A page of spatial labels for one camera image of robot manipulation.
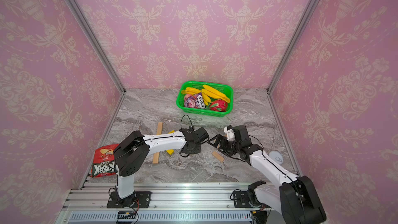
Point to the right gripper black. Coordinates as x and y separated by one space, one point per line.
221 148

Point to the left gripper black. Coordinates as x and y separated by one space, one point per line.
198 151

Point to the natural wooden block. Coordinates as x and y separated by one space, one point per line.
156 157
159 128

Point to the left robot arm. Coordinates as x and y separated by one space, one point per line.
131 153

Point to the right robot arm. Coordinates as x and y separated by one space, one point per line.
293 196

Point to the natural block right cluster bottom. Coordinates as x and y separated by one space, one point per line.
218 156

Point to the red dragon fruit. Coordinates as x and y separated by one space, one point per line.
218 106

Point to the purple snack packet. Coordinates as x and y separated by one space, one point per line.
195 101

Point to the banana bunch right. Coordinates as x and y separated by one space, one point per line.
214 93

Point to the banana bunch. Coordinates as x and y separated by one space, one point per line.
191 91
214 93

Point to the green plastic basket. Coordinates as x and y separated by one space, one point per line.
227 90

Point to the banana bunch left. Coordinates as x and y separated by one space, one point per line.
191 91

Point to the red snack bag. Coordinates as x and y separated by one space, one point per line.
104 161

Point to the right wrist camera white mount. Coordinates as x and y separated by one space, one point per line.
229 132

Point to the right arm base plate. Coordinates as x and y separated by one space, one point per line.
245 199

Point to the aluminium front rail frame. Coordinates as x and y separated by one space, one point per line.
185 203

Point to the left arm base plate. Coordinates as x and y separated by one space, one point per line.
138 200

